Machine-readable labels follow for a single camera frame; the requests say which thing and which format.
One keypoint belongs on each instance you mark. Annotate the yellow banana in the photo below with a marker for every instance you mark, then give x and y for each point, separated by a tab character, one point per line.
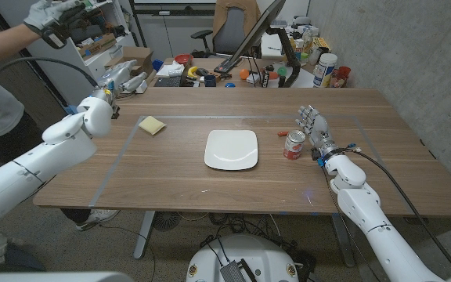
191	72

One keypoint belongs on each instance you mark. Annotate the gloved person hand with tracker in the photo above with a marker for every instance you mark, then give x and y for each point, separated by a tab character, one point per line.
49	15

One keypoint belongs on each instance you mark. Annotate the small red object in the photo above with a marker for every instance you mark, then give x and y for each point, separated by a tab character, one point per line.
283	133

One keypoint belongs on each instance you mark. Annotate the white square plate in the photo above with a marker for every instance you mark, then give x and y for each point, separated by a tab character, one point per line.
231	150

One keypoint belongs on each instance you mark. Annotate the black laptop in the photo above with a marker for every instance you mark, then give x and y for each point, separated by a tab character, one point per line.
168	82

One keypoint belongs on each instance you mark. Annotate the green ball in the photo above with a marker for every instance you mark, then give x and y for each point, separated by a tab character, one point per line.
282	71

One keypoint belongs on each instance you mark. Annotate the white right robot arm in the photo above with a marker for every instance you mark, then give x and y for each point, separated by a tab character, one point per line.
351	176

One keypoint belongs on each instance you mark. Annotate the white wipes canister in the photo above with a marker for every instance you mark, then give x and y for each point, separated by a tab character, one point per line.
324	70

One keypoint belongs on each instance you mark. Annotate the dark blue mug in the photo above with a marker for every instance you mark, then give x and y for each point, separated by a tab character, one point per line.
210	80

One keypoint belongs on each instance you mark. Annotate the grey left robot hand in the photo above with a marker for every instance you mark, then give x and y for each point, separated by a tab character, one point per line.
117	78

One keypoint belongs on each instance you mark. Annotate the open cardboard box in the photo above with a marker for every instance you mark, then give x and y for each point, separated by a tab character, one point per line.
137	55

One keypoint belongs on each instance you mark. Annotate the black computer monitor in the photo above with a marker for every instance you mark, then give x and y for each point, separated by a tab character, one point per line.
257	35

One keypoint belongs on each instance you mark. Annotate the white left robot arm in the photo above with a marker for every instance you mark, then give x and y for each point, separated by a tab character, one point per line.
53	152

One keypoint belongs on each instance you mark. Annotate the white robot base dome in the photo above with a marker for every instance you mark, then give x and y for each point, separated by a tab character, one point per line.
257	254

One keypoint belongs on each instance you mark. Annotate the blue bin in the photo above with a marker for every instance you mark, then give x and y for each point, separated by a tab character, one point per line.
157	65

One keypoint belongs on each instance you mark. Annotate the white cabinet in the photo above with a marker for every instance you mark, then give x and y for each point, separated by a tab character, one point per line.
163	35

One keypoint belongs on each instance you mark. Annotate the printed brown cardboard box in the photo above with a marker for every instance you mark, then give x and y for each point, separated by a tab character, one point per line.
96	46

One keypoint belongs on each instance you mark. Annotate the black keyboard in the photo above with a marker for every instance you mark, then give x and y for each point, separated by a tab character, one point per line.
227	65

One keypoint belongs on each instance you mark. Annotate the blue disc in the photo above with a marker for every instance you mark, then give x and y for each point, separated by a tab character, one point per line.
229	85

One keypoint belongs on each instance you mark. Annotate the blue floor object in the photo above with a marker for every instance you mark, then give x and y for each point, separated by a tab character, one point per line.
71	109

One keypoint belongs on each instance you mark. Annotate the yellow sponge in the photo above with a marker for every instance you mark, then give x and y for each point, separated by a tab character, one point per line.
152	125

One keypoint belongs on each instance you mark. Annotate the white sneaker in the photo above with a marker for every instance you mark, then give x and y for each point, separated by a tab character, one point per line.
98	218

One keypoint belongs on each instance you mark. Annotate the white power box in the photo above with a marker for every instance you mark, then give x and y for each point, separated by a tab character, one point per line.
142	87

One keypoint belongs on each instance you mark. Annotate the yellow box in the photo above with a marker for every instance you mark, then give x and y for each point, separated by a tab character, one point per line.
321	44

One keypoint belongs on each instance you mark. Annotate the grey office chair tan cover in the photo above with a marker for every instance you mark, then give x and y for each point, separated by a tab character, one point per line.
233	27

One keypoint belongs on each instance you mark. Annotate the red bowl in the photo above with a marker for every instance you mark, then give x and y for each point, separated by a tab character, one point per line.
183	58

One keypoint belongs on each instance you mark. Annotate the grey finned module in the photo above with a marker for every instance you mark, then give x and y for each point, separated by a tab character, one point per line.
233	272

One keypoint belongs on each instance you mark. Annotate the grey table leg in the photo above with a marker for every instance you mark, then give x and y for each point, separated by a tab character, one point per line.
343	239
144	235

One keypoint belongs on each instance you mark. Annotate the white shelf unit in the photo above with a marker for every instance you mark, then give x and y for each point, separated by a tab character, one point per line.
61	74

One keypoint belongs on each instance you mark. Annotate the orange ball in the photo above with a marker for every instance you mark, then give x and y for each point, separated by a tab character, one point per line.
244	74

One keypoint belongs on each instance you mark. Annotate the red and white tin can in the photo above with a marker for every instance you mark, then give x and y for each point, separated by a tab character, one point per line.
294	147

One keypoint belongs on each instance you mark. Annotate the black drink can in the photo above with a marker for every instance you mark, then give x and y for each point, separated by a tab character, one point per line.
265	79

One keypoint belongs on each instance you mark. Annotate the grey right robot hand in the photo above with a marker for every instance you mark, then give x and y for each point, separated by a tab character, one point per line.
319	129

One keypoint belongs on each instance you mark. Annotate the clear plastic bottle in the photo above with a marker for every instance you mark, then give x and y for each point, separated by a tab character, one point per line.
307	39

